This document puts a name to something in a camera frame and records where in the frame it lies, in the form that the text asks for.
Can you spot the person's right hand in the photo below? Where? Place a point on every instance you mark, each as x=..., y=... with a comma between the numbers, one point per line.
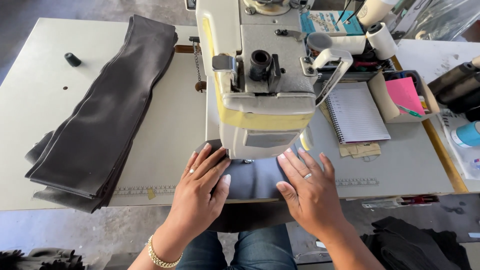
x=313, y=202

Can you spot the person's left hand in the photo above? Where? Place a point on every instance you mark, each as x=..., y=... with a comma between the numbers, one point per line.
x=195, y=204

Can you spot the dark grey fabric piece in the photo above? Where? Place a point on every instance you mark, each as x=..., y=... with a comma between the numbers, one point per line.
x=255, y=180

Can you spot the person's blue jeans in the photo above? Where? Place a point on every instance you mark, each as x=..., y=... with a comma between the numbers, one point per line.
x=240, y=247

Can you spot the beige paper scraps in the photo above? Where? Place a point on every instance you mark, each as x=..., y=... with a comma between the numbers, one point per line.
x=360, y=149

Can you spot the white tube with red cap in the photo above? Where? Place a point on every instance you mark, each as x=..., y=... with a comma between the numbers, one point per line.
x=397, y=201

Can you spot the spiral lined notebook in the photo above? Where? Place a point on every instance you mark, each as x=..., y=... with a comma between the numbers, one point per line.
x=356, y=112

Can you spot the pile of black fabric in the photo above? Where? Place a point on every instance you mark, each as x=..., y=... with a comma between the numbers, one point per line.
x=412, y=245

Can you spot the stack of dark fabric strips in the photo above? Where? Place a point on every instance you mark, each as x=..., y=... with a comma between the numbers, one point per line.
x=101, y=120

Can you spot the cream industrial sewing machine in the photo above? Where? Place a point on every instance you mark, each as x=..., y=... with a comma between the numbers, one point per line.
x=262, y=86

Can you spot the green pen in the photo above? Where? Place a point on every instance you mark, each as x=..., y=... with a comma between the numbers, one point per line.
x=408, y=110

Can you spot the cardboard box with supplies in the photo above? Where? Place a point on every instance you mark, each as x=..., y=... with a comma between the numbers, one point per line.
x=403, y=97

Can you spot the pink paper sheet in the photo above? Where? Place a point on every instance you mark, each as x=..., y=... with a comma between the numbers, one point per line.
x=405, y=94

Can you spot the white thread cone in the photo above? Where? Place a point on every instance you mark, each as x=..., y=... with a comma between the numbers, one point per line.
x=337, y=43
x=382, y=40

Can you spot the grey fabric heap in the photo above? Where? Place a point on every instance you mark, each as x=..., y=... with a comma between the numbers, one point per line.
x=43, y=259

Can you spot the turquoise tape roll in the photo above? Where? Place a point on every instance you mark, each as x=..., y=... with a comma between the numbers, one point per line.
x=466, y=134

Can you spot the turquoise printed box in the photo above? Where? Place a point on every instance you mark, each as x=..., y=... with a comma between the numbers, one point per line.
x=328, y=22

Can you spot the black thread cones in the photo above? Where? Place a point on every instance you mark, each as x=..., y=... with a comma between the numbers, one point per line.
x=455, y=88

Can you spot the small black thread cone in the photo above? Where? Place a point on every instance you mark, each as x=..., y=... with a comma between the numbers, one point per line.
x=72, y=59

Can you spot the beige thread cone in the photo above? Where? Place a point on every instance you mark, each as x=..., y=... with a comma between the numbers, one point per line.
x=373, y=11

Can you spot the clear plastic bag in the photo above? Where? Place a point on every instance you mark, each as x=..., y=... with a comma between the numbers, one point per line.
x=442, y=18

